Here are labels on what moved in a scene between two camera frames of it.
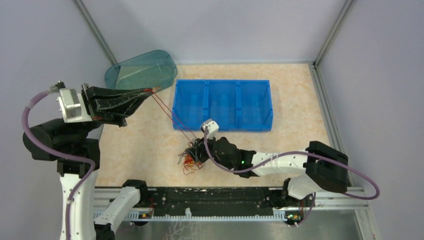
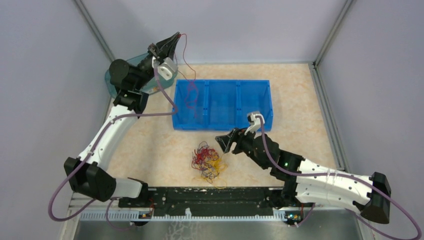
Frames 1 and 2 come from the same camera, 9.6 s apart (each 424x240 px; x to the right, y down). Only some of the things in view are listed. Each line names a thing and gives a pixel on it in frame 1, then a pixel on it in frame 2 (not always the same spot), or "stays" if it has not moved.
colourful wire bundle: (189, 165) -> (206, 159)
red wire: (153, 91) -> (194, 71)
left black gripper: (117, 102) -> (168, 51)
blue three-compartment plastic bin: (236, 105) stays
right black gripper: (199, 149) -> (237, 135)
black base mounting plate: (227, 201) stays
